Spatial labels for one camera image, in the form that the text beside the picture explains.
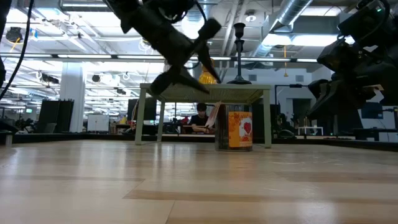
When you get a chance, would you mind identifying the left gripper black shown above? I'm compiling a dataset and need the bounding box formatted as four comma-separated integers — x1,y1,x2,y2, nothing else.
104,0,223,96

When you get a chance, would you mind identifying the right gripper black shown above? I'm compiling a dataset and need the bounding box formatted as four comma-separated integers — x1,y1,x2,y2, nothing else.
307,34,398,121

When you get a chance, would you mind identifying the amber ribbed glass candle holder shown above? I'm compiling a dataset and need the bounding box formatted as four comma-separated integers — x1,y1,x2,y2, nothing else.
198,58,218,85

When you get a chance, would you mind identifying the tall black candlestick holder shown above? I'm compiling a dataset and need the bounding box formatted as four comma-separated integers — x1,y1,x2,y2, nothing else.
226,22,252,85

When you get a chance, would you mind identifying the candle jar with orange label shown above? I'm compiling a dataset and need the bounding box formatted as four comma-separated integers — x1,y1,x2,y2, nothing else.
214,103,254,152

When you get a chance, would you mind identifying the small white table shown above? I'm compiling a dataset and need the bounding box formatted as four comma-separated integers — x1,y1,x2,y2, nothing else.
297,126,325,137

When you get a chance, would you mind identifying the person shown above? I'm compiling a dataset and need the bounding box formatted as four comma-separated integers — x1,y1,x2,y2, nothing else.
188,102,215,134

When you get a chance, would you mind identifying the paper hang tag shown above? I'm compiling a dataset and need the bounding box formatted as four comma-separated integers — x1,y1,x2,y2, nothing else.
206,101,223,129

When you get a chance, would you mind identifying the orange hanging pendant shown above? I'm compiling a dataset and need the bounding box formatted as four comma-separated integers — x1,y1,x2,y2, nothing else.
282,45,289,78

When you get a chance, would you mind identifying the black monitor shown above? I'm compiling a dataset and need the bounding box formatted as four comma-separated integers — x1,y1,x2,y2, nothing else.
127,98,158,122

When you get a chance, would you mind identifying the long ceiling light strip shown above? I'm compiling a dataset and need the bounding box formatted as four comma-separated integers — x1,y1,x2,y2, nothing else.
0,53,318,63

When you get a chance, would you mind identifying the white cabinet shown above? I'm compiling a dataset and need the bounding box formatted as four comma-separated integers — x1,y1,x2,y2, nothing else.
86,114,110,133

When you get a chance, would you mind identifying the black metal frame stand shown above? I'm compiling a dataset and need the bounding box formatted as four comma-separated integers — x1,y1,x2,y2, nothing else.
274,83,320,127

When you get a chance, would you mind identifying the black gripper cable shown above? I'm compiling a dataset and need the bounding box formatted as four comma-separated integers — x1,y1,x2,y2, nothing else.
164,0,208,26

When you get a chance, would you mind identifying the silver ventilation duct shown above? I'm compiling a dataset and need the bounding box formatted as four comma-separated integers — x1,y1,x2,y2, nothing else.
251,0,313,57

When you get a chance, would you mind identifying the black hanging cable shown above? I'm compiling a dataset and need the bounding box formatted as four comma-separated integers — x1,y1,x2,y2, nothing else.
0,0,35,101

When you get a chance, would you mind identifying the black ceiling camera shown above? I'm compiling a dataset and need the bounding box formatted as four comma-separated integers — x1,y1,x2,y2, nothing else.
5,26,24,43

